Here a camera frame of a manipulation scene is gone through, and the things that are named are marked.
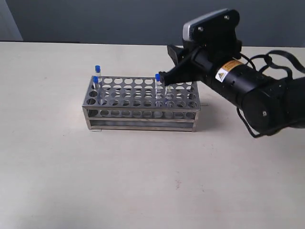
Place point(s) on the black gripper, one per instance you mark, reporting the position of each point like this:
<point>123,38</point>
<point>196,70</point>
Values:
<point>214,52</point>

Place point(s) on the blue capped tube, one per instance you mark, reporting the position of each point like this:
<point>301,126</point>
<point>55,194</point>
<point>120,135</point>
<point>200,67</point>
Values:
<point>97,73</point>
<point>96,87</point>
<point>158,93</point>
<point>168,96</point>

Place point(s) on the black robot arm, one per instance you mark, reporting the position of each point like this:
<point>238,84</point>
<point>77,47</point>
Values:
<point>266,100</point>

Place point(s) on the stainless steel test tube rack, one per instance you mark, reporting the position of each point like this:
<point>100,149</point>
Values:
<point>129,103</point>

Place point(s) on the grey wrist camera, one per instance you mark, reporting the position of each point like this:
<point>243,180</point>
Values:
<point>189,26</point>

